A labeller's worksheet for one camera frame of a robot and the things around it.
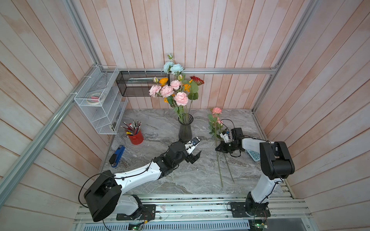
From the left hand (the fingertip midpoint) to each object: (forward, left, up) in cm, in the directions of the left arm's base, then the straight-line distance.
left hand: (193, 146), depth 80 cm
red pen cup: (+11, +36, -9) cm, 39 cm away
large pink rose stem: (+3, -22, -17) cm, 28 cm away
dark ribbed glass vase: (+15, +4, -8) cm, 17 cm away
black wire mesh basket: (+47, +39, +9) cm, 62 cm away
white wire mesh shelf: (+11, +48, +12) cm, 51 cm away
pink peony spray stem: (+27, -19, -12) cm, 35 cm away
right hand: (+8, -18, -16) cm, 26 cm away
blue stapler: (0, +49, -15) cm, 51 cm away
